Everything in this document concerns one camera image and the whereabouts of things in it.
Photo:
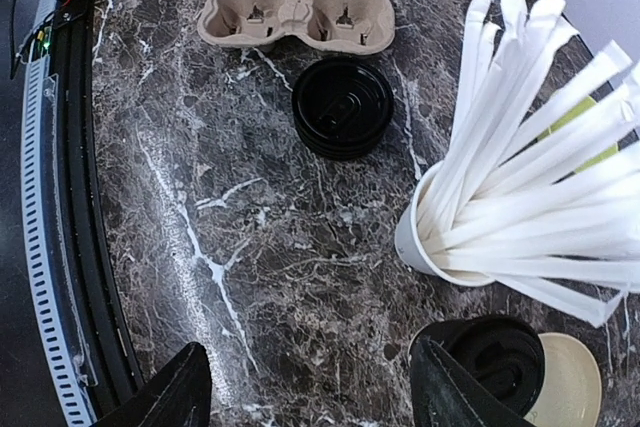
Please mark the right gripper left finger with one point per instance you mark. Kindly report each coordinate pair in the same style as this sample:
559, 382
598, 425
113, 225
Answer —
178, 395

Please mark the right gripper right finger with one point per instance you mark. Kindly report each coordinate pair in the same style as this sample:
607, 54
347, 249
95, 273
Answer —
444, 394

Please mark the white cup holding straws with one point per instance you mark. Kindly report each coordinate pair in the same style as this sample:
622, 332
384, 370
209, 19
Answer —
410, 242

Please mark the bundle of white wrapped straws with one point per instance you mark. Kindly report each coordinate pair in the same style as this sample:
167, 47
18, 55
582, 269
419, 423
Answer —
502, 204

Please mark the stack of black lids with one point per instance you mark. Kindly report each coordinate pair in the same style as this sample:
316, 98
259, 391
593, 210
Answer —
341, 107

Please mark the beige plate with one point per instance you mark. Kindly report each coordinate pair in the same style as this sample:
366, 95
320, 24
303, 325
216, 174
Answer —
571, 394

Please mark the brown pulp cup carrier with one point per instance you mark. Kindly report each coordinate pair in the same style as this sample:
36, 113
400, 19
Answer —
359, 27

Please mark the green bowl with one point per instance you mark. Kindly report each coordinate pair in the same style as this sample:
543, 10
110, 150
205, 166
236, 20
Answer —
583, 144

